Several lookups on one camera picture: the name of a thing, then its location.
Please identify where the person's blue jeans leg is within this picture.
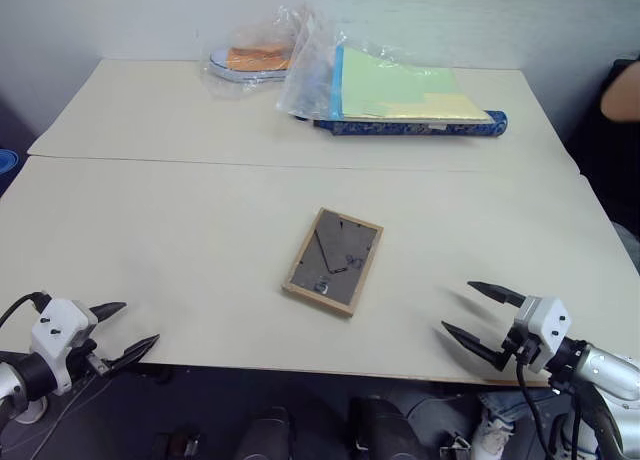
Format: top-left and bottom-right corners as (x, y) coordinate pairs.
(474, 387), (569, 460)

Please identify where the person's white shoe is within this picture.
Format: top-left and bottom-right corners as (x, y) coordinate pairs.
(471, 418), (522, 460)

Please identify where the clear plastic bag around paper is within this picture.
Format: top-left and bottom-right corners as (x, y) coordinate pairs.
(274, 9), (454, 131)

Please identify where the white and orange sneaker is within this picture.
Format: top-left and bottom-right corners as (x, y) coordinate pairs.
(208, 43), (294, 84)

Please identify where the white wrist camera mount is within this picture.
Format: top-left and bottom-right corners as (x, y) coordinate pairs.
(511, 295), (572, 374)
(29, 297), (99, 397)

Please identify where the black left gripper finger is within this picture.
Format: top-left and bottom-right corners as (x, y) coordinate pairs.
(88, 301), (128, 325)
(101, 333), (162, 377)

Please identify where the clear plastic bag around sneaker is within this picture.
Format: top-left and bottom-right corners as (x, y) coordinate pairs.
(201, 0), (321, 101)

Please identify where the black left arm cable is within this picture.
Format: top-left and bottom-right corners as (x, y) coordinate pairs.
(0, 291), (52, 332)

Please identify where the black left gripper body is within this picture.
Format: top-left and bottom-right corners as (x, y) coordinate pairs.
(67, 337), (110, 379)

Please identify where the green and yellow paper stack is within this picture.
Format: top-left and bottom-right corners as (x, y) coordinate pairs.
(331, 44), (494, 126)

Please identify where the wooden picture frame face down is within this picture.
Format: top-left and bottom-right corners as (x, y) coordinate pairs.
(280, 207), (385, 319)

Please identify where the person's black top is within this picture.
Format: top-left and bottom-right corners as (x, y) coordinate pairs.
(564, 57), (640, 231)

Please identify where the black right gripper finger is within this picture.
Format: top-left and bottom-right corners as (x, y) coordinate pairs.
(440, 320), (508, 373)
(466, 280), (528, 310)

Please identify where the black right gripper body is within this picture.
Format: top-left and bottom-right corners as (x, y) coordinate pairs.
(500, 327), (542, 369)

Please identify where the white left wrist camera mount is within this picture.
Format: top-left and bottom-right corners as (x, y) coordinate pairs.
(29, 297), (99, 397)

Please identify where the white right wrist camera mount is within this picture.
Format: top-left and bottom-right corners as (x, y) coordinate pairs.
(511, 295), (572, 374)

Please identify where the blue round object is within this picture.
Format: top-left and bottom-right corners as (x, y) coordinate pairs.
(0, 148), (21, 192)

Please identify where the blue patterned roll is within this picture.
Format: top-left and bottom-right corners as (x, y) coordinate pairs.
(293, 109), (512, 141)

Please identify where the dark rounded shape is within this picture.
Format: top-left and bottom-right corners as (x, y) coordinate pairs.
(233, 404), (297, 460)

